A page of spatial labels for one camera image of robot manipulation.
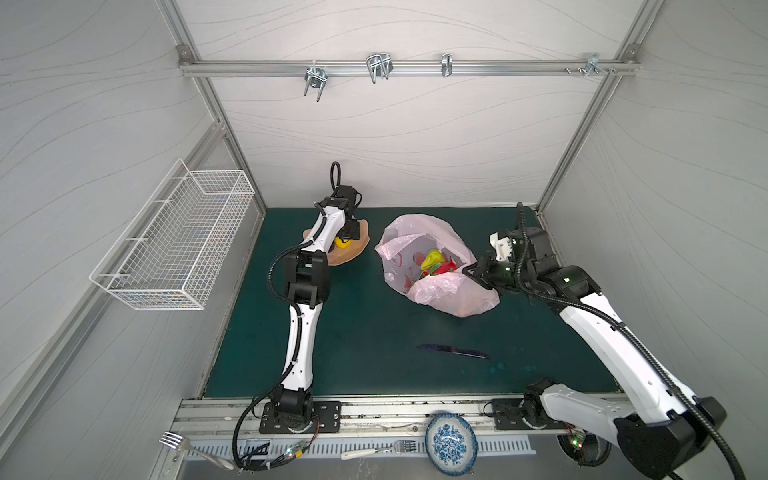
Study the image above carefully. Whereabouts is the yellow lemon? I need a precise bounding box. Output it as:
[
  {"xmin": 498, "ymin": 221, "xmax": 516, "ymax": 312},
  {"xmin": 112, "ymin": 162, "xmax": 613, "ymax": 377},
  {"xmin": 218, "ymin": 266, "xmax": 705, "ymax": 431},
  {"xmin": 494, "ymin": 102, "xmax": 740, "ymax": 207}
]
[{"xmin": 334, "ymin": 237, "xmax": 352, "ymax": 249}]

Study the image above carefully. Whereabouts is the pink plastic bag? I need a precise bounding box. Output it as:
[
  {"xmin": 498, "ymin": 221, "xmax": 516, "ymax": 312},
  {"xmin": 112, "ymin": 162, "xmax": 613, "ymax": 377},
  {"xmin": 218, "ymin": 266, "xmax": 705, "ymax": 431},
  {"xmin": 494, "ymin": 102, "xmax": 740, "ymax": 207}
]
[{"xmin": 375, "ymin": 214, "xmax": 500, "ymax": 318}]

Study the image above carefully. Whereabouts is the red dragon fruit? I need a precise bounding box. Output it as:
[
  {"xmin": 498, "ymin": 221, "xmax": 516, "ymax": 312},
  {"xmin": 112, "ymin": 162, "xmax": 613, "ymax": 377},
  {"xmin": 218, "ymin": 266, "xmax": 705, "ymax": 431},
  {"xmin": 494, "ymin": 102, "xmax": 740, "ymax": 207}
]
[{"xmin": 422, "ymin": 261, "xmax": 457, "ymax": 277}]

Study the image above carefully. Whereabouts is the green pear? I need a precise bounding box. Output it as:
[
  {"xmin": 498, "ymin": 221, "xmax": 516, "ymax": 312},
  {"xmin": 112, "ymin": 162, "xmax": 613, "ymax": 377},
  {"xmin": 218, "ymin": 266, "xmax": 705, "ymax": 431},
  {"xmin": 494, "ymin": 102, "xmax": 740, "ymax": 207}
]
[{"xmin": 420, "ymin": 249, "xmax": 446, "ymax": 274}]

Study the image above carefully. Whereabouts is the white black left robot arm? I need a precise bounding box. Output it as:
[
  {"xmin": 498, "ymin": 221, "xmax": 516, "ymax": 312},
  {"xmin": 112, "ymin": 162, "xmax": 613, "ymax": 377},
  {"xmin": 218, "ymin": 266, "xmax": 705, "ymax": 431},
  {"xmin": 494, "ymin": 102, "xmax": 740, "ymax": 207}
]
[{"xmin": 272, "ymin": 185, "xmax": 360, "ymax": 431}]

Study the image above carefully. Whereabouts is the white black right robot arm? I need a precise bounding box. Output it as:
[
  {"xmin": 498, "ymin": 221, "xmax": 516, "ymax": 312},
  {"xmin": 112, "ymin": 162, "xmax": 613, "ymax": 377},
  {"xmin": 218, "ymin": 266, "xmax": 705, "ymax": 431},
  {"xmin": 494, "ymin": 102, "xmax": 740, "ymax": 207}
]
[{"xmin": 462, "ymin": 227, "xmax": 727, "ymax": 479}]

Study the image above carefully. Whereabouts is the beige scalloped fruit bowl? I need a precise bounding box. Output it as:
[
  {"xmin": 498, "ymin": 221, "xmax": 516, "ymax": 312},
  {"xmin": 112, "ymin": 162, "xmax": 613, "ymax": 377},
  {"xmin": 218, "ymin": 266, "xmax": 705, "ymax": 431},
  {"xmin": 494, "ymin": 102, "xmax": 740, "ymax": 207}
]
[{"xmin": 295, "ymin": 215, "xmax": 370, "ymax": 267}]

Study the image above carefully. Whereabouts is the dark purple knife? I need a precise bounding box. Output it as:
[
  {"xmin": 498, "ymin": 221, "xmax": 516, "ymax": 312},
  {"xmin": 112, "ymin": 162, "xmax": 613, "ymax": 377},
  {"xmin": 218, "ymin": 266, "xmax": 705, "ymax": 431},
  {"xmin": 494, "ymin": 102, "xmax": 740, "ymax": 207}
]
[{"xmin": 417, "ymin": 344, "xmax": 491, "ymax": 360}]

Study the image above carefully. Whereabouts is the metal u-bolt clamp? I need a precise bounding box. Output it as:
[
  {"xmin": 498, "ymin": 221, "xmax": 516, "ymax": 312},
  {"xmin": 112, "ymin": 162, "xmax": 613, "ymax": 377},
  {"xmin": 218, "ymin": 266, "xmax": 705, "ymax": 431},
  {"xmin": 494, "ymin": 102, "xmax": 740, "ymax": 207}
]
[{"xmin": 303, "ymin": 65, "xmax": 328, "ymax": 102}]

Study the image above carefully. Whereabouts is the metal hook clamp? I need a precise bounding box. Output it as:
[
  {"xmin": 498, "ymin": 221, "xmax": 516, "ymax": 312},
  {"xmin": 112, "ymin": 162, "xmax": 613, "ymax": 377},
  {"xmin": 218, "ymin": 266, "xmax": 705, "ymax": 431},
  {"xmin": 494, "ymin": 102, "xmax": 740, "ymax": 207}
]
[{"xmin": 365, "ymin": 53, "xmax": 393, "ymax": 84}]

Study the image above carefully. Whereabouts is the small metal hook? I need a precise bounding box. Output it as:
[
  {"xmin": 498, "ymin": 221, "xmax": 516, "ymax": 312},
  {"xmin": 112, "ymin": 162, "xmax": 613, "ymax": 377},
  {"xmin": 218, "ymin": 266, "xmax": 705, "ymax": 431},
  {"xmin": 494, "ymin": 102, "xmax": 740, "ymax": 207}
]
[{"xmin": 441, "ymin": 53, "xmax": 453, "ymax": 78}]

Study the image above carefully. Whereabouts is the blue white patterned plate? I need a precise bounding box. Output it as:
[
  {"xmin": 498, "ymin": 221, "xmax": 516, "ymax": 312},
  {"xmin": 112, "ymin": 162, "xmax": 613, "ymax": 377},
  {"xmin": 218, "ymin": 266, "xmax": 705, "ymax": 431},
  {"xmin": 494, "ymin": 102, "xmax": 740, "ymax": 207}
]
[{"xmin": 424, "ymin": 413, "xmax": 479, "ymax": 477}]

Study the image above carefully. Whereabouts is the silver fork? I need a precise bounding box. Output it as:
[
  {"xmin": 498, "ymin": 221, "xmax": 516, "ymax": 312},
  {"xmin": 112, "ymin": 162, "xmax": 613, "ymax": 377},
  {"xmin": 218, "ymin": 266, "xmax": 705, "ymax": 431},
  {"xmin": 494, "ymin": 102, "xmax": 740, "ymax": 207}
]
[{"xmin": 159, "ymin": 431, "xmax": 237, "ymax": 471}]

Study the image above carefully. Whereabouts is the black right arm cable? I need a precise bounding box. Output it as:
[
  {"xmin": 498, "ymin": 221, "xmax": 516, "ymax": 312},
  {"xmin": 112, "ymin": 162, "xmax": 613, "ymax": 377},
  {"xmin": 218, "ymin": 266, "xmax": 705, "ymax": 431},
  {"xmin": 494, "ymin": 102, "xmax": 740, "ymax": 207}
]
[{"xmin": 515, "ymin": 202, "xmax": 747, "ymax": 480}]

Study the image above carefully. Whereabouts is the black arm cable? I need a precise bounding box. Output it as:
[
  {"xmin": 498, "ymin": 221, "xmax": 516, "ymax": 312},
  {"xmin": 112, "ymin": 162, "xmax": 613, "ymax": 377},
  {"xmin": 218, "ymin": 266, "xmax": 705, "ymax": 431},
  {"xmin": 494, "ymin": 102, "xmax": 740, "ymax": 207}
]
[
  {"xmin": 231, "ymin": 160, "xmax": 343, "ymax": 472},
  {"xmin": 515, "ymin": 202, "xmax": 747, "ymax": 480}
]

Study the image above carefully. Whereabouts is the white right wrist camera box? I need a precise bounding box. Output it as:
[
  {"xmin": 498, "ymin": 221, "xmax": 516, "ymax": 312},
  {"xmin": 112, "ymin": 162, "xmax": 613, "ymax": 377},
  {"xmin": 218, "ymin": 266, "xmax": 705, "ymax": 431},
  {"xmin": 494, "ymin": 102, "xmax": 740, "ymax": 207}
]
[{"xmin": 489, "ymin": 232, "xmax": 515, "ymax": 262}]

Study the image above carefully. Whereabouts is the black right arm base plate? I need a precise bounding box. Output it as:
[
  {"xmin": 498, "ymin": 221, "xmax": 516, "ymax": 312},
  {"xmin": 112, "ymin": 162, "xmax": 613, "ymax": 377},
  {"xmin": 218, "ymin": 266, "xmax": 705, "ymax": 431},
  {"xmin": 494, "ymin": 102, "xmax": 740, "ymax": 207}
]
[{"xmin": 482, "ymin": 397, "xmax": 570, "ymax": 433}]

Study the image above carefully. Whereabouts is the white wire basket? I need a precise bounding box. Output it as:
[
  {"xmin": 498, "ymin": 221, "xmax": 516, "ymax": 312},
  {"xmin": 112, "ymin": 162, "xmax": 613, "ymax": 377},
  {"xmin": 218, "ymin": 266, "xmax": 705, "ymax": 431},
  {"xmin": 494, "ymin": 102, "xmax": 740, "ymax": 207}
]
[{"xmin": 89, "ymin": 159, "xmax": 254, "ymax": 311}]

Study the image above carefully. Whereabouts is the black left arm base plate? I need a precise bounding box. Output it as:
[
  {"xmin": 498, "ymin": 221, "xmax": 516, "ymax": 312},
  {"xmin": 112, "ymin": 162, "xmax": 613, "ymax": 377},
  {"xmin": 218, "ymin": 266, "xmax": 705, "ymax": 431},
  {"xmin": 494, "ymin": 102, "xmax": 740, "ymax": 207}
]
[{"xmin": 259, "ymin": 401, "xmax": 342, "ymax": 434}]

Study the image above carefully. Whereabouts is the metal bracket with screws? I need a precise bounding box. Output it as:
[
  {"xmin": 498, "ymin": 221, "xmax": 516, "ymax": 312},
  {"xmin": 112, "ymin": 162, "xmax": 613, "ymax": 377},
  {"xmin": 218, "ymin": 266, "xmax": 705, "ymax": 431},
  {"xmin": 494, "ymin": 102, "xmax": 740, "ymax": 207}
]
[{"xmin": 564, "ymin": 54, "xmax": 618, "ymax": 78}]

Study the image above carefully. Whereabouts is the aluminium cross rail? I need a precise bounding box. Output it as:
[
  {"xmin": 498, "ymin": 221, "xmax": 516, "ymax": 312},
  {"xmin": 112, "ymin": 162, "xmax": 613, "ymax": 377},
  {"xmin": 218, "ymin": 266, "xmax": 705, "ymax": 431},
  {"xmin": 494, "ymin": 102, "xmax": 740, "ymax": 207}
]
[{"xmin": 176, "ymin": 44, "xmax": 641, "ymax": 78}]

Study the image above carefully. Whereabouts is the white handled fork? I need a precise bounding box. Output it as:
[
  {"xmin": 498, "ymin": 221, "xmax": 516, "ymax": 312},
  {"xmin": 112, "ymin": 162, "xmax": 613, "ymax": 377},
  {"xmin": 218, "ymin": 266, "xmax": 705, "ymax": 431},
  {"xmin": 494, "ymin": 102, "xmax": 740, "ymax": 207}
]
[{"xmin": 340, "ymin": 440, "xmax": 417, "ymax": 461}]

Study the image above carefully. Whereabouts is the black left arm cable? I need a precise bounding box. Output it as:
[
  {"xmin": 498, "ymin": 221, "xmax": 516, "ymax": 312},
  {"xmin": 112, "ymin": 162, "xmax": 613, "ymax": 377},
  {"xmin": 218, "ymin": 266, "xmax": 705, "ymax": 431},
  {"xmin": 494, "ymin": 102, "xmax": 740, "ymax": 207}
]
[{"xmin": 231, "ymin": 160, "xmax": 343, "ymax": 472}]

